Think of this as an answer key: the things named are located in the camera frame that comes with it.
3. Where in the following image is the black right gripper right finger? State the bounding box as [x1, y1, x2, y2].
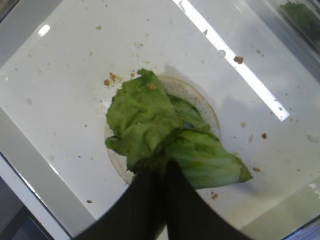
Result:
[166, 160, 249, 240]

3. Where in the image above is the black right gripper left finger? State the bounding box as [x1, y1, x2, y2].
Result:
[75, 165, 168, 240]

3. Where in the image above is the green lettuce leaf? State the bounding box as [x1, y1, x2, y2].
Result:
[105, 68, 252, 190]

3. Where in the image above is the green lettuce in container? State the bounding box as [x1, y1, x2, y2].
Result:
[279, 2, 320, 43]

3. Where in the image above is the bottom bun on tray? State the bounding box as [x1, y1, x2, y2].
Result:
[107, 74, 221, 185]

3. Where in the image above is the cream metal tray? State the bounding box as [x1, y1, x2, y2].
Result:
[0, 0, 320, 240]

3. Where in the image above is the clear plastic vegetable container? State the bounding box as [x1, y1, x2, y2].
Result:
[191, 0, 320, 82]

